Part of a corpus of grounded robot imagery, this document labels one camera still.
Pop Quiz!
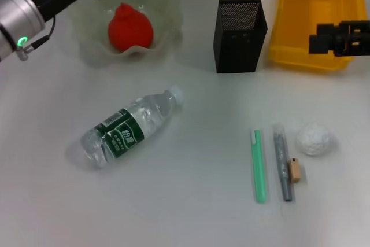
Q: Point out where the red-orange fruit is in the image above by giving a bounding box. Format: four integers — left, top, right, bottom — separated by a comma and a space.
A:
108, 2, 154, 54

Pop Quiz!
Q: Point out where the white paper ball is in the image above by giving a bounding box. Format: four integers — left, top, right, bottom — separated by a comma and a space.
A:
295, 122, 339, 157

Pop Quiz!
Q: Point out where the grey pen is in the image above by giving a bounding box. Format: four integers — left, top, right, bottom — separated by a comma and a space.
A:
273, 124, 294, 202

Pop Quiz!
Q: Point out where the small wooden block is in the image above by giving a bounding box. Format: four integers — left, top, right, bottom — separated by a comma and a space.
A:
288, 157, 302, 183

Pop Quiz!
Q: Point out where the green pen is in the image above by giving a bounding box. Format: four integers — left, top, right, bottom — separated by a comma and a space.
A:
250, 127, 268, 204

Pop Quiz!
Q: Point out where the clear green-label water bottle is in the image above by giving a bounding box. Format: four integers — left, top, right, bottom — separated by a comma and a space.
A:
80, 85, 185, 169

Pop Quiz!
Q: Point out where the translucent green fruit bowl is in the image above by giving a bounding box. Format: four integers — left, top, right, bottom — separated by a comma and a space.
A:
71, 0, 185, 67

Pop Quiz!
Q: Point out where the black mesh pen holder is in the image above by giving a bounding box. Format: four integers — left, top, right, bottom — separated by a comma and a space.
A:
213, 0, 269, 74

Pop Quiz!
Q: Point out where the yellow plastic bin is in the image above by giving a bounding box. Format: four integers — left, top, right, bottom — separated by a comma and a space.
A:
267, 0, 369, 73

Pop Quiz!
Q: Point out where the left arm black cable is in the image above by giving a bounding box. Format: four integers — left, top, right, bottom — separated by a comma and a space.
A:
21, 17, 57, 54

